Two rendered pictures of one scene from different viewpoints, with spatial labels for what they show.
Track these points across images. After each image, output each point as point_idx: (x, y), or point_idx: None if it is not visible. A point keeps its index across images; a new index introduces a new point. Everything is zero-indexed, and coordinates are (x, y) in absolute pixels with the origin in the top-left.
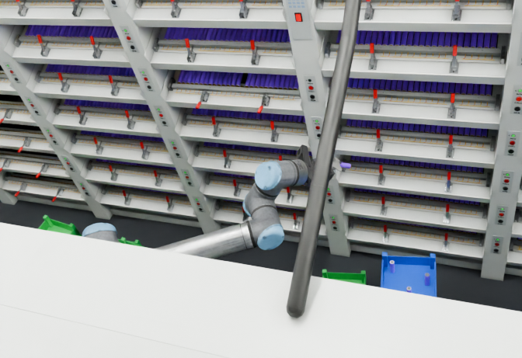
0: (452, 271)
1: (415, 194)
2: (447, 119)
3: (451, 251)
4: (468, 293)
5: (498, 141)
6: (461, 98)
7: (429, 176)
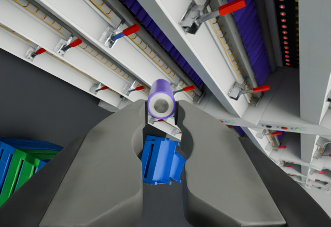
0: (79, 94)
1: (131, 73)
2: (325, 98)
3: (96, 95)
4: (84, 118)
5: (282, 122)
6: None
7: (163, 65)
